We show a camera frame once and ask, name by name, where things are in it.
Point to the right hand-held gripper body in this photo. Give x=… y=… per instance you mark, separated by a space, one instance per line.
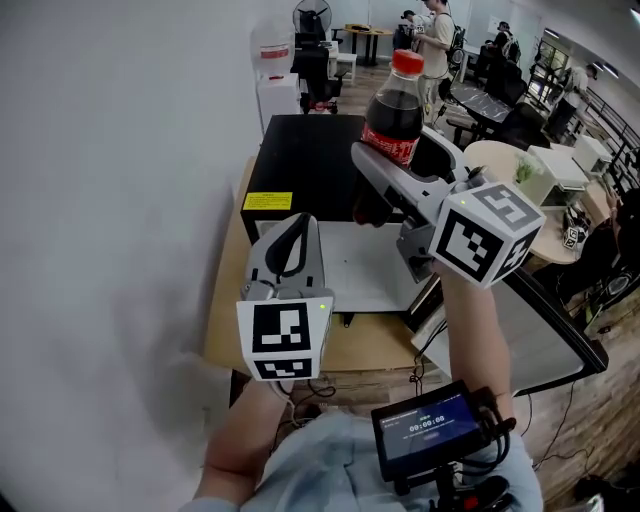
x=480 y=235

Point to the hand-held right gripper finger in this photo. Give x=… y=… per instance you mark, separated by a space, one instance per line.
x=457 y=162
x=395 y=182

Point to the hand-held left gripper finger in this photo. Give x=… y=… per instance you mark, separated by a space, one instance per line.
x=314 y=250
x=260 y=255

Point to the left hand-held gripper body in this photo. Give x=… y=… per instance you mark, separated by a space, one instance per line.
x=280 y=330

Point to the dark drink bottle red cap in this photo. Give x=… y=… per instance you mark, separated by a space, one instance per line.
x=395 y=112

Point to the person's left forearm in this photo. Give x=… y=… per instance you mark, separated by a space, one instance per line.
x=235 y=445

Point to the person's right forearm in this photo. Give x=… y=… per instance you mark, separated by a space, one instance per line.
x=475 y=340

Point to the round beige table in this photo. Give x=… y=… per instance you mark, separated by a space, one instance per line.
x=490 y=157

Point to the yellow warning sticker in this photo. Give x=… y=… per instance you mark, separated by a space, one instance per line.
x=267 y=200

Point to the marble-top table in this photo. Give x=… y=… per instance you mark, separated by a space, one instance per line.
x=482 y=100

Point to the green potted plant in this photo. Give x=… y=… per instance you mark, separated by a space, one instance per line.
x=526 y=169

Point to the white box appliance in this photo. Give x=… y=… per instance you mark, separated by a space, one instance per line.
x=555 y=172

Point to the black office chair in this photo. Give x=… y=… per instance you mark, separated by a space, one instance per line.
x=315 y=75

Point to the small white side table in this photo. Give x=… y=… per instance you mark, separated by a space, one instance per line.
x=345 y=57

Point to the small white cabinet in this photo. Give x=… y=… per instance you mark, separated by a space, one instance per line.
x=592 y=152

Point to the person's light blue shirt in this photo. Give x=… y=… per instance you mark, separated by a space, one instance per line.
x=320 y=465

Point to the white water dispenser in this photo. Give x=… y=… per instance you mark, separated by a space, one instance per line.
x=277 y=100

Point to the wooden table black legs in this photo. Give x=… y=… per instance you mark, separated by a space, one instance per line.
x=367 y=32

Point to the black metal railing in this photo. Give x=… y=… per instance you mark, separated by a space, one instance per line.
x=617 y=130

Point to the black chest-mounted display screen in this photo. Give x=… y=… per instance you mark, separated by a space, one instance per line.
x=425 y=430

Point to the clear water jug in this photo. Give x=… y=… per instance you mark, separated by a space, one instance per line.
x=272 y=47

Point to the black standing fan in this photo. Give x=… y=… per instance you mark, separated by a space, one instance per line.
x=311 y=15

